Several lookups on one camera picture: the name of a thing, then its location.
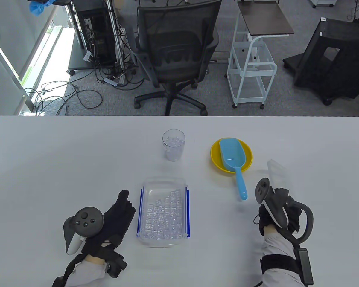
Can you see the person's left forearm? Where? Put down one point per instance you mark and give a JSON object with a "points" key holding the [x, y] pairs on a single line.
{"points": [[88, 273]]}

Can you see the small white cart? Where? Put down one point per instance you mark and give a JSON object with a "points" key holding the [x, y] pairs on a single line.
{"points": [[323, 2]]}

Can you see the silver aluminium frame post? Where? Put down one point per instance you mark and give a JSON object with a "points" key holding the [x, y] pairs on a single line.
{"points": [[115, 36]]}

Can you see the yellow plastic bowl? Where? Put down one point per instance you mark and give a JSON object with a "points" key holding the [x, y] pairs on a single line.
{"points": [[246, 155]]}

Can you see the blue plastic cloth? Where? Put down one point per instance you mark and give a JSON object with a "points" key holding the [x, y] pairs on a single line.
{"points": [[37, 6]]}

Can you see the person's right forearm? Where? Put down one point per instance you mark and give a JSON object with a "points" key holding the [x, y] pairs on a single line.
{"points": [[279, 263]]}

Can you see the grey wheeled platform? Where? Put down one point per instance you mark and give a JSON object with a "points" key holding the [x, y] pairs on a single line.
{"points": [[77, 56]]}

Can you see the black armband battery pack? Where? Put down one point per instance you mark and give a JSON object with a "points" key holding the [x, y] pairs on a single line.
{"points": [[57, 281], [278, 261]]}

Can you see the small heap of scooped ice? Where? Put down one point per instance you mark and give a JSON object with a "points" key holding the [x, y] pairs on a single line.
{"points": [[173, 140]]}

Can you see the white cart with brown top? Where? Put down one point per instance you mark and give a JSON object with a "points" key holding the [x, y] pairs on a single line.
{"points": [[267, 18]]}

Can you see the person's left hand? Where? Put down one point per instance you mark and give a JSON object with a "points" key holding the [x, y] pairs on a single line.
{"points": [[116, 221]]}

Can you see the black rolling stand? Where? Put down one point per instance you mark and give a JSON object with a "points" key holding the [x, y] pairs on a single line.
{"points": [[353, 39]]}

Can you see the clear plastic shaker cup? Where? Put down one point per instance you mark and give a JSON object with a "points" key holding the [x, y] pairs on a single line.
{"points": [[173, 154]]}

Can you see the light blue plastic scoop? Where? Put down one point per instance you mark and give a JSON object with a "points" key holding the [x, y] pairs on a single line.
{"points": [[232, 152]]}

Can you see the black and white controller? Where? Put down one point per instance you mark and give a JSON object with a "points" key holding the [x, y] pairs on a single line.
{"points": [[85, 221], [261, 189]]}

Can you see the pile of clear ice cubes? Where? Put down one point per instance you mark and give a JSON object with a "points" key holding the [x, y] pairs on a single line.
{"points": [[164, 218]]}

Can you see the clear container lid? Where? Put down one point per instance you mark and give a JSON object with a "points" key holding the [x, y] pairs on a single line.
{"points": [[276, 173]]}

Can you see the white power adapter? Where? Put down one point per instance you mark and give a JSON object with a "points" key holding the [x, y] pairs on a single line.
{"points": [[110, 82]]}

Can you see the person's right hand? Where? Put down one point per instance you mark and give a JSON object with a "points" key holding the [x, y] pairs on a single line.
{"points": [[264, 221]]}

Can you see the black computer tower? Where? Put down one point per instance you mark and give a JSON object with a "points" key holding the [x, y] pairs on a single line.
{"points": [[97, 30]]}

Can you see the black mesh office chair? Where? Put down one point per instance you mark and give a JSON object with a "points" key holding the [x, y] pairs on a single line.
{"points": [[176, 39]]}

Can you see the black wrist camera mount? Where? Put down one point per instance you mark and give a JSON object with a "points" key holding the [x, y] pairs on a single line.
{"points": [[118, 264]]}

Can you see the clear container with blue clips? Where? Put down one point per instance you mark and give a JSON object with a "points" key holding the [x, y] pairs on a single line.
{"points": [[163, 242]]}

